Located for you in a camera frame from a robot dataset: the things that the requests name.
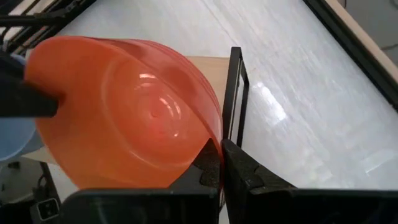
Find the large grey-blue bowl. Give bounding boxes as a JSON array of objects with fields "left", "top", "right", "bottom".
[{"left": 0, "top": 54, "right": 43, "bottom": 162}]

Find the small red bowl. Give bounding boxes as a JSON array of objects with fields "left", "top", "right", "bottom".
[{"left": 24, "top": 35, "right": 224, "bottom": 190}]

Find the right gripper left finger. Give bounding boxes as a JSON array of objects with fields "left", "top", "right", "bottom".
[{"left": 60, "top": 138, "right": 223, "bottom": 224}]

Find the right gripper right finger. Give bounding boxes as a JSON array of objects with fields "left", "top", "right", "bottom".
[{"left": 221, "top": 139, "right": 398, "bottom": 224}]

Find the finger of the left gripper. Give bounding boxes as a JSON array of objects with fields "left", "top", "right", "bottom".
[{"left": 0, "top": 81, "right": 60, "bottom": 118}]

